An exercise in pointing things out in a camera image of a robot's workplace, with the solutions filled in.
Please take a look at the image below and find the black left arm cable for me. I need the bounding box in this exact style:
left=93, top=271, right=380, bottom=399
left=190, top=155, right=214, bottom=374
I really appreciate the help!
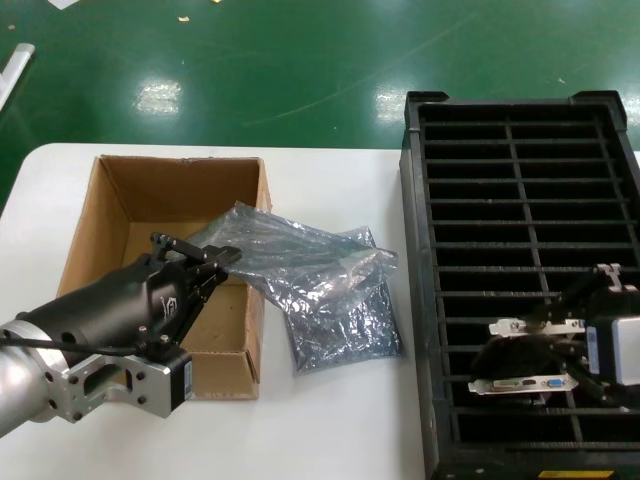
left=0, top=336, right=147, bottom=359

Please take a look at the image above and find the silver blue antistatic bag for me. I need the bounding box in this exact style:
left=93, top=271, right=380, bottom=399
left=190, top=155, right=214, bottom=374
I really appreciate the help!
left=278, top=225, right=407, bottom=374
left=186, top=200, right=399, bottom=312

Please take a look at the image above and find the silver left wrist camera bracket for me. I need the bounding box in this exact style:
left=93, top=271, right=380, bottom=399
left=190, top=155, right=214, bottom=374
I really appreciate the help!
left=47, top=344, right=194, bottom=425

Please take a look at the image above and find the white metal table leg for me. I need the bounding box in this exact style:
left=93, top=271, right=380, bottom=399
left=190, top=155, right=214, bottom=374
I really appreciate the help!
left=0, top=43, right=37, bottom=112

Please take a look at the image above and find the black slotted plastic container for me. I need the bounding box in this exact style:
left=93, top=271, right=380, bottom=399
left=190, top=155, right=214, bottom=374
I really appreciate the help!
left=398, top=89, right=640, bottom=480

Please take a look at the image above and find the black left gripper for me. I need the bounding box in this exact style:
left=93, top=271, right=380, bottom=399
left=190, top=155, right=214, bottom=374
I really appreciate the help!
left=16, top=231, right=244, bottom=352

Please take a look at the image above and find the brown cardboard box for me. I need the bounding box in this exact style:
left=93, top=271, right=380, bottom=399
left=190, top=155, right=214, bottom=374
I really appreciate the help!
left=56, top=154, right=275, bottom=402

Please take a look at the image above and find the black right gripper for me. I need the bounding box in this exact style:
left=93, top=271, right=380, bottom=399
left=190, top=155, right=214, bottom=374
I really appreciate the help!
left=518, top=262, right=640, bottom=402

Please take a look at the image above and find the graphics card with silver bracket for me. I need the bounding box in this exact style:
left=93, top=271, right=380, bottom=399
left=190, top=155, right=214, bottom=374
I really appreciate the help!
left=471, top=318, right=589, bottom=379
left=466, top=372, right=581, bottom=409

